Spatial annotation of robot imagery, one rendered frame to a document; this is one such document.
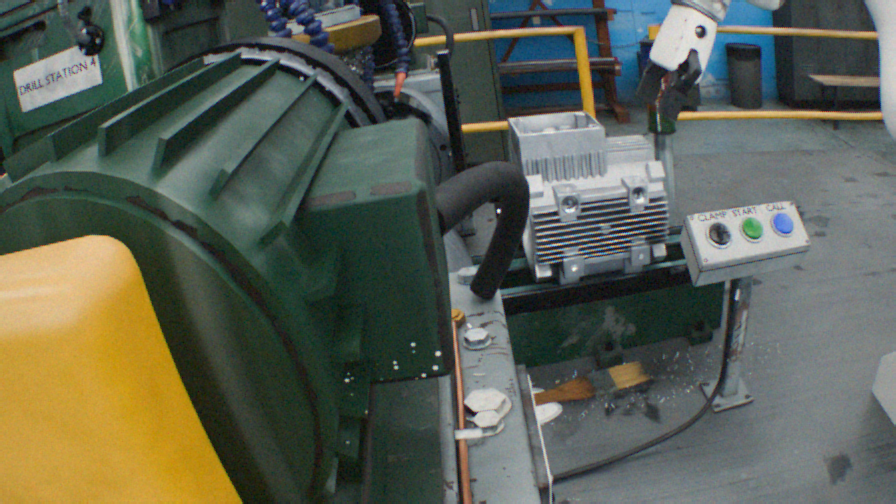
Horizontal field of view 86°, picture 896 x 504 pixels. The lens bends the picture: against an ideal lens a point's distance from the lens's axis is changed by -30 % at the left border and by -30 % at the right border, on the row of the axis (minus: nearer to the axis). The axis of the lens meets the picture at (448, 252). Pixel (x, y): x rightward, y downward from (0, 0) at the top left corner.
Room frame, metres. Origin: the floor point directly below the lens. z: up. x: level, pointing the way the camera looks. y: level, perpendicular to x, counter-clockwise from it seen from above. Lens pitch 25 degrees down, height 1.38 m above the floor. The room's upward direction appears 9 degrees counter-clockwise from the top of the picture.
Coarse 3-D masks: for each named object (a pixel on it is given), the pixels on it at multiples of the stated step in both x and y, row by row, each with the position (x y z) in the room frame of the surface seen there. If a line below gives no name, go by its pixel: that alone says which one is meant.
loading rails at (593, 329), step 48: (672, 240) 0.90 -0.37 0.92; (528, 288) 0.83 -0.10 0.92; (576, 288) 0.80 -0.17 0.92; (624, 288) 0.79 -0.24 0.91; (672, 288) 0.79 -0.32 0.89; (720, 288) 0.79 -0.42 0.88; (528, 336) 0.80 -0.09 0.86; (576, 336) 0.80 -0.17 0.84; (624, 336) 0.79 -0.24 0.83; (672, 336) 0.79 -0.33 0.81
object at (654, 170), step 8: (512, 160) 0.92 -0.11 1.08; (648, 168) 0.80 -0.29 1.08; (656, 168) 0.80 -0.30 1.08; (528, 176) 0.81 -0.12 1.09; (536, 176) 0.80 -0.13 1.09; (648, 176) 0.80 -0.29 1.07; (656, 176) 0.79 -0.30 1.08; (664, 176) 0.79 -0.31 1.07; (536, 184) 0.80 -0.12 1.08; (536, 192) 0.79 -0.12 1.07; (656, 248) 0.80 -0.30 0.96; (664, 248) 0.79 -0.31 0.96; (656, 256) 0.79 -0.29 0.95; (664, 256) 0.79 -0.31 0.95; (536, 264) 0.80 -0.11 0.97; (544, 264) 0.80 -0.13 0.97; (536, 272) 0.79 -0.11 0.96; (544, 272) 0.79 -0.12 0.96; (536, 280) 0.80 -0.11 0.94; (544, 280) 0.80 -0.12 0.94
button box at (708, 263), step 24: (696, 216) 0.63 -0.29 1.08; (720, 216) 0.63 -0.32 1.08; (744, 216) 0.62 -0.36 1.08; (768, 216) 0.62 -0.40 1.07; (792, 216) 0.61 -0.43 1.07; (696, 240) 0.61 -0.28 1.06; (744, 240) 0.59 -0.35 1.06; (768, 240) 0.59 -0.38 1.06; (792, 240) 0.58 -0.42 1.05; (696, 264) 0.60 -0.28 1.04; (720, 264) 0.58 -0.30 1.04; (744, 264) 0.58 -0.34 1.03; (768, 264) 0.59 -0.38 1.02; (792, 264) 0.59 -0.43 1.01
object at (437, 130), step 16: (384, 96) 1.14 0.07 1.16; (400, 96) 1.15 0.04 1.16; (416, 96) 1.19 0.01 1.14; (384, 112) 1.09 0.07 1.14; (400, 112) 1.09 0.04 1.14; (416, 112) 1.08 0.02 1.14; (432, 112) 1.13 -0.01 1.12; (432, 128) 1.08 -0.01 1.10; (432, 144) 1.08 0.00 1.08; (448, 144) 1.08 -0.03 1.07; (432, 160) 1.08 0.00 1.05; (448, 160) 1.08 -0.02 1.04; (448, 176) 1.08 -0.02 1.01
